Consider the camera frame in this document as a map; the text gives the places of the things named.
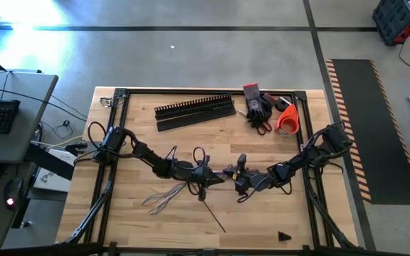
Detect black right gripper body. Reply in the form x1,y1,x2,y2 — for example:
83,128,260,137
235,154,273,196

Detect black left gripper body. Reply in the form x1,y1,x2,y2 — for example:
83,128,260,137
171,156,210,201

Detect black zip tie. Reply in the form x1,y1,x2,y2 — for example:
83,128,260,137
201,198,227,235

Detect thin green wire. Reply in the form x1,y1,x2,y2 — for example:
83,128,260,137
148,181,189,216

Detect black slotted cable raceway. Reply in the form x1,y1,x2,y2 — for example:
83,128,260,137
154,93,236,122

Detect grey work glove red cuff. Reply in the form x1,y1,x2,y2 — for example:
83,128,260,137
261,92,278,106
243,82,274,129

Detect orange tape dispenser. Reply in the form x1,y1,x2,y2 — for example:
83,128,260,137
274,104,300,137

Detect black tape roll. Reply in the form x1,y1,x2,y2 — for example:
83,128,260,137
274,95,292,112

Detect black hazard-striped floor mat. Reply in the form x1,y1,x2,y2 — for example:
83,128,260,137
325,58,410,206

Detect white printed box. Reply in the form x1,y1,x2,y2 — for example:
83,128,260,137
33,147,78,193

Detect black desk support bar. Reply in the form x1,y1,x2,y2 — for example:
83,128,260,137
24,142,75,181

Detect grey desk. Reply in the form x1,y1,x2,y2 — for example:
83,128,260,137
0,69,60,164

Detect black computer mouse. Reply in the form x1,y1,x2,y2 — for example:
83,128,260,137
4,177,25,211

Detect black and red tool case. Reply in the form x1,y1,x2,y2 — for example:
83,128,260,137
372,0,410,46

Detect red-handled scissors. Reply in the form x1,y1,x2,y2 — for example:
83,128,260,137
236,108,273,137

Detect black aluminium rig frame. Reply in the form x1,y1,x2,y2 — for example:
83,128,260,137
53,87,362,256

